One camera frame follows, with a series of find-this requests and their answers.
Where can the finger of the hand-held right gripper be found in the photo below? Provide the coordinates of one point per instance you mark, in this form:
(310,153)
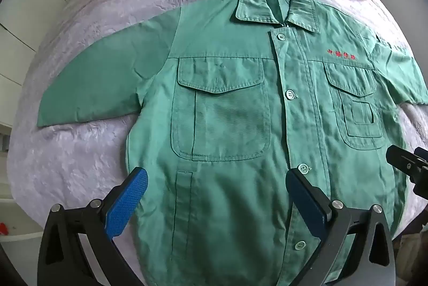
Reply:
(421,187)
(401,159)

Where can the green work shirt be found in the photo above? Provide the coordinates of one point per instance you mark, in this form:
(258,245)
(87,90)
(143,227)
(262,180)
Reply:
(234,139)

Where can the purple bedspread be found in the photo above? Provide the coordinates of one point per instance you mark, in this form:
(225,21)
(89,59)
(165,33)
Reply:
(133,5)

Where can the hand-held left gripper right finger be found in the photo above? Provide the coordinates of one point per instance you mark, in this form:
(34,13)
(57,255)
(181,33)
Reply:
(307,202)

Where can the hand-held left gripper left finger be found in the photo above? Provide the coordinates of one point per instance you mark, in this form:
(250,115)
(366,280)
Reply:
(128,202)

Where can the white wardrobe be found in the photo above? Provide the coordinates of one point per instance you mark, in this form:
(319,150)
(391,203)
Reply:
(20,38)

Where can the small red object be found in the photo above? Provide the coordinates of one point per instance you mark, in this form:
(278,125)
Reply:
(3,227)

